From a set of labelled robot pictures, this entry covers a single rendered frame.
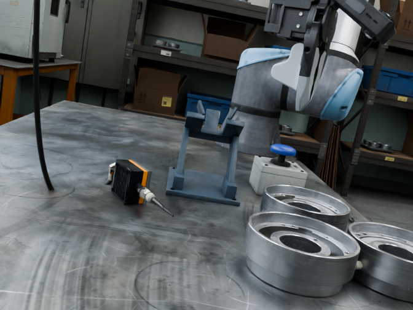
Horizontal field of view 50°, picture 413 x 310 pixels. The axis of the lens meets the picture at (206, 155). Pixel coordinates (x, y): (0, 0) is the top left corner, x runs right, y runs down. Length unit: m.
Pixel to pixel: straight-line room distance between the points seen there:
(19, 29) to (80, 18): 1.72
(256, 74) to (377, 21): 0.41
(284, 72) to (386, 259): 0.31
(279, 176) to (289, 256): 0.30
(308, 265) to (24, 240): 0.24
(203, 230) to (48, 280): 0.19
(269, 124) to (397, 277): 0.60
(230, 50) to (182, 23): 0.73
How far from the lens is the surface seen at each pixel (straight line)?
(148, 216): 0.50
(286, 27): 0.64
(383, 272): 0.45
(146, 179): 0.53
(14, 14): 2.66
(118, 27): 4.25
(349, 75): 0.96
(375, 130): 4.95
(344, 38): 1.00
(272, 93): 0.97
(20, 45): 2.64
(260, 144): 0.97
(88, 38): 4.29
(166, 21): 4.47
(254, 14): 3.93
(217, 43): 3.93
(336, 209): 0.59
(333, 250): 0.44
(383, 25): 0.62
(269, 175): 0.67
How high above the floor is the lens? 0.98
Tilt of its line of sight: 12 degrees down
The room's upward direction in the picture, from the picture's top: 11 degrees clockwise
